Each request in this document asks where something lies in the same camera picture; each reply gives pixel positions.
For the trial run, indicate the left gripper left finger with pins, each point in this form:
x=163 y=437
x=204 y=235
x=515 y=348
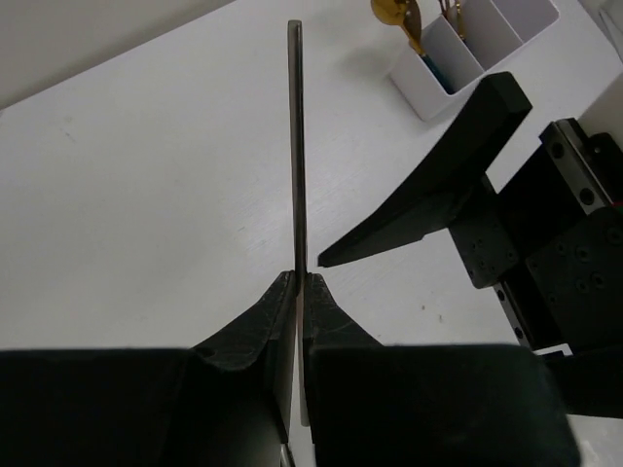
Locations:
x=225 y=401

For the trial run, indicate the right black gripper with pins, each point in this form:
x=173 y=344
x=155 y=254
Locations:
x=549 y=243

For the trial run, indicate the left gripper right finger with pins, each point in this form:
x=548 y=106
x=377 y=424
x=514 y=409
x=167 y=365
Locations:
x=372 y=404

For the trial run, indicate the silver chopstick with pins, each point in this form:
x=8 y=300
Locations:
x=298 y=176

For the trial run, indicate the gold fork green handle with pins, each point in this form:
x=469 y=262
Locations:
x=454 y=15

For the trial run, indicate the white divided utensil container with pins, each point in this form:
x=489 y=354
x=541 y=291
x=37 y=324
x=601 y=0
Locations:
x=495 y=30

